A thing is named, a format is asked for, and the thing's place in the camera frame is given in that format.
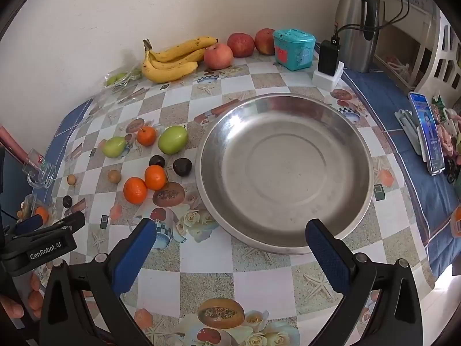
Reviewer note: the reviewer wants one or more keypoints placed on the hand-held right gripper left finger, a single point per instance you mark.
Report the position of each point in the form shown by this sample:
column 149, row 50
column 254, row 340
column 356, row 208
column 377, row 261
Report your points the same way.
column 133, row 256

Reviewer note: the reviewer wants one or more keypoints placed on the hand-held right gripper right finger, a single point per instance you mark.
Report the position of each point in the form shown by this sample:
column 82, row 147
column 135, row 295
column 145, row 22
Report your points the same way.
column 327, row 256

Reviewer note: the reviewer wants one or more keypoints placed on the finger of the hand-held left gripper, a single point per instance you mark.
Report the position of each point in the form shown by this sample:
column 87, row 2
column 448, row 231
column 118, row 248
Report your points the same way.
column 30, row 222
column 70, row 220

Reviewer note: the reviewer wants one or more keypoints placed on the orange tangerine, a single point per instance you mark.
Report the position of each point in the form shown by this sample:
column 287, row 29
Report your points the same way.
column 135, row 190
column 155, row 177

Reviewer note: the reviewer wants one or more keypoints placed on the round stainless steel plate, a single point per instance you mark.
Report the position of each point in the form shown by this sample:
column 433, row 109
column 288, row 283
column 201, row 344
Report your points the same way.
column 284, row 173

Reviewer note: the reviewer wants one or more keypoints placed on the dark brown round fruit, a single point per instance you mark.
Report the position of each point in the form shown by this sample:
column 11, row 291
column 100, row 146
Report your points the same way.
column 157, row 160
column 182, row 167

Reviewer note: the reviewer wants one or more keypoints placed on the person's left hand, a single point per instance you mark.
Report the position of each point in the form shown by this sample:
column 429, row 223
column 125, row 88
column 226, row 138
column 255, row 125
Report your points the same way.
column 10, row 308

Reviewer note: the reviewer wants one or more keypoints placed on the small tangerine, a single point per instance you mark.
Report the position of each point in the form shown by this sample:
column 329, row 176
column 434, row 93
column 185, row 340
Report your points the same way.
column 41, row 213

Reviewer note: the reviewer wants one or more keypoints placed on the clear snack bag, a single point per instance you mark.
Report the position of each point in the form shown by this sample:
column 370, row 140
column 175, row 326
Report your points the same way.
column 27, row 207

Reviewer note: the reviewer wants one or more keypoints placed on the small dark brown fruit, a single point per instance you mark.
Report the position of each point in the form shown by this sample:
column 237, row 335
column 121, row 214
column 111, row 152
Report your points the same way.
column 67, row 201

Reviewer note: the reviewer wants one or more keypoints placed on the tan longan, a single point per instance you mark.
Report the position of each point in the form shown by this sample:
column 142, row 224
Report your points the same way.
column 114, row 176
column 72, row 179

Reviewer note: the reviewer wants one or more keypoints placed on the clear glass mug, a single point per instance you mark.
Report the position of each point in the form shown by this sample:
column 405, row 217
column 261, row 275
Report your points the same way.
column 38, row 171

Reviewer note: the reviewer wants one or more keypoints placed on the checked printed tablecloth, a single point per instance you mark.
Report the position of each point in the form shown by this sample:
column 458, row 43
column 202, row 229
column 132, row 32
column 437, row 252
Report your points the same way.
column 201, row 288

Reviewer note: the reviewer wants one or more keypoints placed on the red plastic edge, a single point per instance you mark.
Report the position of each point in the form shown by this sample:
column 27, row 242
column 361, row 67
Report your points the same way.
column 12, row 140

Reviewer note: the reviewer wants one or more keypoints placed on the pear-shaped green jujube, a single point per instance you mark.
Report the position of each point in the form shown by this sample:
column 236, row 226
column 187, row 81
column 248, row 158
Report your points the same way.
column 114, row 147

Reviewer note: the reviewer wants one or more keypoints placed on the tangerine with stem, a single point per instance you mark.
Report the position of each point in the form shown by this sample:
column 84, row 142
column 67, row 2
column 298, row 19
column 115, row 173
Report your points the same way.
column 146, row 136

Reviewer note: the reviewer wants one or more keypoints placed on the large green jujube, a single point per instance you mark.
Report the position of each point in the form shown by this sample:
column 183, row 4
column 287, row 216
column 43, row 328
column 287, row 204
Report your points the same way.
column 173, row 139

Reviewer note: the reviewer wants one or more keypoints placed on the orange booklet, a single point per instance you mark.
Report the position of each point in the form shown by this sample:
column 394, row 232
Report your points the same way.
column 456, row 220

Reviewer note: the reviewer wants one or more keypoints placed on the small green jujube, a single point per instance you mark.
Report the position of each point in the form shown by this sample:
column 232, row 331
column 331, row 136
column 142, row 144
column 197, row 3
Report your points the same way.
column 117, row 78

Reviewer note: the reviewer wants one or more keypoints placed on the white phone stand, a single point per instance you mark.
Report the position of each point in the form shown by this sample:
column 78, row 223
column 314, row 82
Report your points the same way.
column 407, row 126

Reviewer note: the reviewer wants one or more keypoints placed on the clear plastic fruit box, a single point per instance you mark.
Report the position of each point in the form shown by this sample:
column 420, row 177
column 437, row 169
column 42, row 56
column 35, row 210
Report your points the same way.
column 122, row 77

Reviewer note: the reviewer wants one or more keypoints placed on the smartphone with lit screen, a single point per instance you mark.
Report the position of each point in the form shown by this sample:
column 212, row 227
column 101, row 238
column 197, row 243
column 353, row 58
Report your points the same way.
column 428, row 133

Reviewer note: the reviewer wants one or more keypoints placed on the pink plush toy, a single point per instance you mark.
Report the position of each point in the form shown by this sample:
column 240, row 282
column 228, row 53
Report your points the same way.
column 450, row 135

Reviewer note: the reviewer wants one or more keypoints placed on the white charger stand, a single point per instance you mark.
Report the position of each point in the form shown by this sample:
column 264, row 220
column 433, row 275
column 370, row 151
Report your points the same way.
column 326, row 81

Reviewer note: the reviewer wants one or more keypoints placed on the yellow banana bunch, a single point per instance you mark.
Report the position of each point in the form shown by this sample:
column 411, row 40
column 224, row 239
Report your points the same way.
column 173, row 61

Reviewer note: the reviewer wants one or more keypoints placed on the teal plastic box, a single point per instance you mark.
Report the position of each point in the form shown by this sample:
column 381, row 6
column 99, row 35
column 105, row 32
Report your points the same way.
column 293, row 48

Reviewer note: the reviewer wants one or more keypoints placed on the pale red apple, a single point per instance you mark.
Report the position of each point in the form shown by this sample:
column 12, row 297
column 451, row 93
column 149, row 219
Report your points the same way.
column 218, row 56

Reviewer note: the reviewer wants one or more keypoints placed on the white plastic rack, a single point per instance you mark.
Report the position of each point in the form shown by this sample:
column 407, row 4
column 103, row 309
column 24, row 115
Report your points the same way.
column 439, row 56

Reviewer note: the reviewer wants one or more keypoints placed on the stainless steel thermos jug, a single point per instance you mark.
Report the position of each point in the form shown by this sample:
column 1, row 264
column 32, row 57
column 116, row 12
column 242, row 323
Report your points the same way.
column 356, row 25

